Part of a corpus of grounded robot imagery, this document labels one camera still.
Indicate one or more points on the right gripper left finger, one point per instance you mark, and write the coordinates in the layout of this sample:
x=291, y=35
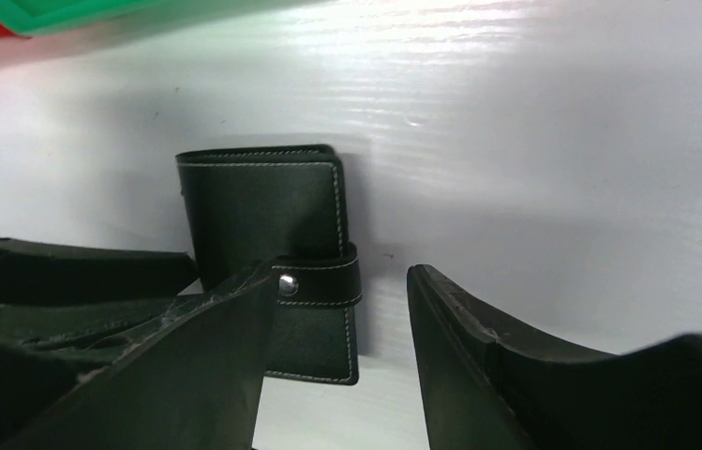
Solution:
x=194, y=383

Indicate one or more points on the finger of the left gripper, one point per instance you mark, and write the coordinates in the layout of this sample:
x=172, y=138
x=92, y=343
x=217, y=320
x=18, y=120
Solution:
x=39, y=274

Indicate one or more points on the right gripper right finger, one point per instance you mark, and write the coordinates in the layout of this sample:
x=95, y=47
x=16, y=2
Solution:
x=491, y=381

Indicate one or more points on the black leather card holder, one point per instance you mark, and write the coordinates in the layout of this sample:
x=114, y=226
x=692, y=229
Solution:
x=285, y=205

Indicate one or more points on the green bin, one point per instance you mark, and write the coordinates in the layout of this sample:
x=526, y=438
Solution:
x=37, y=18

